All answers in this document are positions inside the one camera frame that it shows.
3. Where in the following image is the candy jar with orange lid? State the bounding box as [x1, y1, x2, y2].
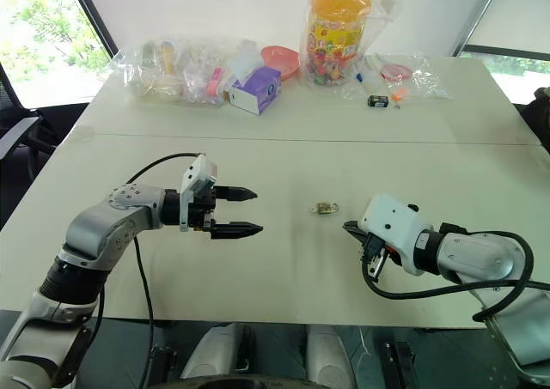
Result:
[306, 0, 373, 86]

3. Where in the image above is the pink plastic bowl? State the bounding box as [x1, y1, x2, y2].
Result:
[260, 45, 301, 82]

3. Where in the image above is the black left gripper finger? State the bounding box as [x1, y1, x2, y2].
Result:
[210, 221, 265, 240]
[214, 185, 260, 203]

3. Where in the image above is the clear bag of small items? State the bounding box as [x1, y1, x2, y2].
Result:
[106, 35, 260, 106]

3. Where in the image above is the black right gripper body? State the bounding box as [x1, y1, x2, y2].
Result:
[360, 233, 403, 284]

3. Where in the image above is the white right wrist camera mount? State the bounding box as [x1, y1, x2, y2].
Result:
[358, 193, 435, 277]

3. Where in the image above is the dark brown chair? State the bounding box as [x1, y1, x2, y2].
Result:
[521, 86, 550, 150]

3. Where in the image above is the black flat bracket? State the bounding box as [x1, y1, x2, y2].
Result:
[383, 340, 417, 389]

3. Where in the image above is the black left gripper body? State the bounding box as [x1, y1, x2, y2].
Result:
[188, 185, 218, 236]

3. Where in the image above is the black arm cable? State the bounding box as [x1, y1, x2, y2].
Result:
[362, 229, 550, 323]
[92, 151, 208, 377]

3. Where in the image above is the black window frame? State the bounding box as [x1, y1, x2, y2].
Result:
[64, 0, 120, 60]

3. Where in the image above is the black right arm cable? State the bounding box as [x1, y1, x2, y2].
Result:
[362, 229, 550, 323]

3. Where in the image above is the small wrapped candy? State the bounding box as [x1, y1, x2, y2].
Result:
[315, 200, 344, 216]

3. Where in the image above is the black office chair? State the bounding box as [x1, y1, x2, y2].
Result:
[0, 62, 89, 232]

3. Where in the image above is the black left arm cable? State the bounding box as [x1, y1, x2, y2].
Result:
[92, 151, 208, 377]

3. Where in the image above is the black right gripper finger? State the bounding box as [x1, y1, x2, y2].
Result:
[341, 220, 367, 244]

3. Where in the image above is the grey window frame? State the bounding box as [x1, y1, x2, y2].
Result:
[449, 0, 506, 58]

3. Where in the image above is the candy jar in plastic bag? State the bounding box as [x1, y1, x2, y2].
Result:
[299, 0, 406, 99]

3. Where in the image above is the clear bag with pink disc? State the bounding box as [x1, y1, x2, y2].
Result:
[355, 52, 453, 101]

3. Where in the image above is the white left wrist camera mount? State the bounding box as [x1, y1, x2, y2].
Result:
[179, 153, 220, 233]

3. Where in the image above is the purple white tissue box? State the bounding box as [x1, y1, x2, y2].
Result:
[227, 65, 283, 117]

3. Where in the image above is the white rounded shell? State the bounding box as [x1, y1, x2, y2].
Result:
[305, 323, 358, 389]
[180, 322, 259, 382]

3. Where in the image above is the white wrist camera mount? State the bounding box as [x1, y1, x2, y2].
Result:
[179, 153, 220, 233]
[358, 193, 435, 277]

